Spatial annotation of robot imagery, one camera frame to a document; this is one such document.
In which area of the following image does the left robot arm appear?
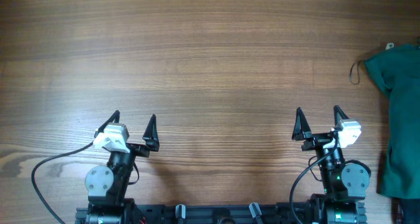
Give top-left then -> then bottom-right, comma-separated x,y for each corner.
75,110 -> 159,224

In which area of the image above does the green t-shirt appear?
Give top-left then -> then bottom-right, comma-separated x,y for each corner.
364,44 -> 419,199

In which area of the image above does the black cord loop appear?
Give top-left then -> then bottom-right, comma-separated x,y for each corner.
348,59 -> 366,86

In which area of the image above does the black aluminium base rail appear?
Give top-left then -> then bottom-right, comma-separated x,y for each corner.
75,203 -> 368,224

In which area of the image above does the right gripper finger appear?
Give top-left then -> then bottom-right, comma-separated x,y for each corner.
333,105 -> 348,125
291,107 -> 312,141

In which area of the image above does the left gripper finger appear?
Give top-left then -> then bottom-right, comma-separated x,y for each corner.
142,114 -> 159,152
94,110 -> 120,138

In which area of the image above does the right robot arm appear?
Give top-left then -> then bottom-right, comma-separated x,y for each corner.
289,105 -> 371,223

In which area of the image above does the plaid shirt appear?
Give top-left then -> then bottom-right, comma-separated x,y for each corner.
392,199 -> 404,224

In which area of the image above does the dark navy garment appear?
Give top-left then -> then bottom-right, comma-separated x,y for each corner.
400,199 -> 420,224

